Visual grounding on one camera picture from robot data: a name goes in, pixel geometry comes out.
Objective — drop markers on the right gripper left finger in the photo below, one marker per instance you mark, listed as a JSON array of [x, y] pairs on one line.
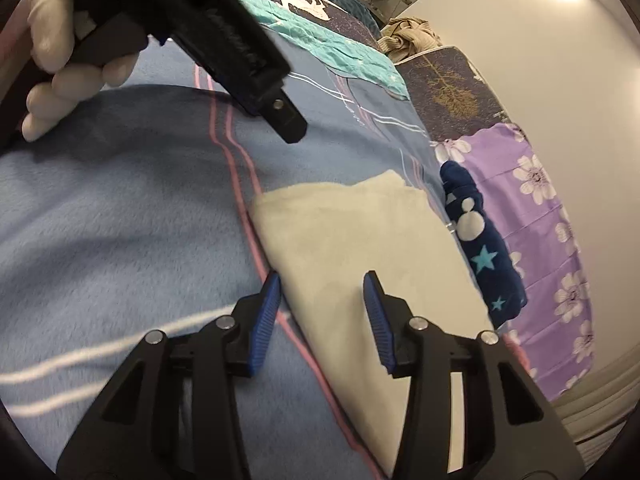
[[169, 411]]

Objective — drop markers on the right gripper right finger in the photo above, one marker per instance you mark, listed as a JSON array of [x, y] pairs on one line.
[[473, 412]]

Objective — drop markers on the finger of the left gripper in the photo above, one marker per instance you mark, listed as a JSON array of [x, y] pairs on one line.
[[285, 119]]

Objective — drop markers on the beige long-sleeve shirt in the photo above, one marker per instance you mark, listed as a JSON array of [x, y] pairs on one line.
[[322, 238]]

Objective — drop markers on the beige crumpled clothes pile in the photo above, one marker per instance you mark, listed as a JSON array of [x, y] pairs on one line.
[[406, 37]]

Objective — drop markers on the left white-gloved hand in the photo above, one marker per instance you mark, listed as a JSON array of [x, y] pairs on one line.
[[51, 26]]

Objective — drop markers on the teal quilted blanket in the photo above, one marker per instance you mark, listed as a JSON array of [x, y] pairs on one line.
[[345, 55]]

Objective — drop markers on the grey pleated curtain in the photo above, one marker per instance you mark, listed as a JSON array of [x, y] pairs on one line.
[[602, 398]]

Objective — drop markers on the purple floral pillow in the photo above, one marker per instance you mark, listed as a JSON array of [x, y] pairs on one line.
[[554, 329]]

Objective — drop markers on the dark teal knitted blanket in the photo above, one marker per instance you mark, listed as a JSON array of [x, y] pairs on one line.
[[361, 12]]

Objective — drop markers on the navy star fleece bundle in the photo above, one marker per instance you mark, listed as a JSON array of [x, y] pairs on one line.
[[500, 285]]

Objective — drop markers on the dark tree-print pillow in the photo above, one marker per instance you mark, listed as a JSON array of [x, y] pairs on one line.
[[449, 94]]

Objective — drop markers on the blue plaid bed sheet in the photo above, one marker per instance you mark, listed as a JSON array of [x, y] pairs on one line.
[[134, 214]]

